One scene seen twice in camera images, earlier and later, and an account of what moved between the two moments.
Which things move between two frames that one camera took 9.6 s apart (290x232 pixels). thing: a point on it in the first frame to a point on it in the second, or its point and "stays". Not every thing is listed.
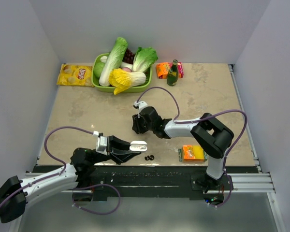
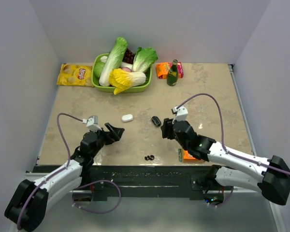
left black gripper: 119,153 to 113,135
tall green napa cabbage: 114,61 stays
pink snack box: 180,71 stays
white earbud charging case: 138,145 to 127,118
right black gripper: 137,126 to 166,128
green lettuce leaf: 144,58 stays
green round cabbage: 97,68 stays
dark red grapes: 129,56 stays
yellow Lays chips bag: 78,75 stays
